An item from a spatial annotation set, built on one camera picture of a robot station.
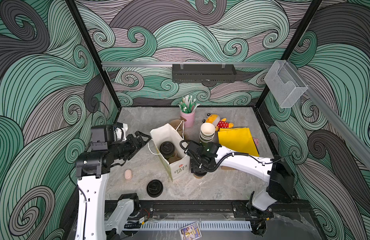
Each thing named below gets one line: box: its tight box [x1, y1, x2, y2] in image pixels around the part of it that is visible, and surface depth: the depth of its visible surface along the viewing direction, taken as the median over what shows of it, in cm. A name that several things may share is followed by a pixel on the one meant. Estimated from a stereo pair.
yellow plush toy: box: [202, 113, 234, 132], surface depth 105 cm
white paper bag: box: [150, 123, 191, 182], surface depth 80 cm
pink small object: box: [124, 169, 132, 180], surface depth 85 cm
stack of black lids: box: [146, 179, 164, 198], surface depth 79 cm
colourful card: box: [179, 221, 202, 240], surface depth 67 cm
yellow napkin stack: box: [218, 127, 260, 157], surface depth 95 cm
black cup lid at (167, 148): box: [159, 141, 176, 157], surface depth 85 cm
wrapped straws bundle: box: [178, 95, 200, 114], surface depth 100 cm
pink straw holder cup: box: [180, 109, 196, 128], surface depth 102 cm
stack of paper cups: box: [199, 122, 216, 143], surface depth 87 cm
